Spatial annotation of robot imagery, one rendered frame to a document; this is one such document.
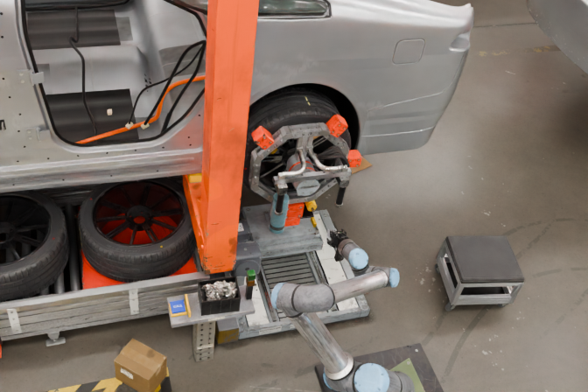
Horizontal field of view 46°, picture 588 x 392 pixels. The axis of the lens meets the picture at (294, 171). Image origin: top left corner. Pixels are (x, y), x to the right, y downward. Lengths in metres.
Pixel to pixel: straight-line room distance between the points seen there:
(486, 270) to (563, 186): 1.55
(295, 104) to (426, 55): 0.75
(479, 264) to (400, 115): 1.02
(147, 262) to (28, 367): 0.84
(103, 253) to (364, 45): 1.75
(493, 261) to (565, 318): 0.66
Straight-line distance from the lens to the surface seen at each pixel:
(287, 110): 3.63
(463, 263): 4.24
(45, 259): 3.82
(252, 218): 4.33
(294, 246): 4.28
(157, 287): 3.79
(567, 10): 5.45
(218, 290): 3.53
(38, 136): 3.55
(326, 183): 3.93
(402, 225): 4.81
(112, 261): 3.82
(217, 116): 2.90
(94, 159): 3.69
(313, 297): 2.92
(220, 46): 2.69
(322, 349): 3.21
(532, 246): 5.04
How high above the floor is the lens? 3.39
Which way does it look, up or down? 43 degrees down
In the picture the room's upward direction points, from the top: 9 degrees clockwise
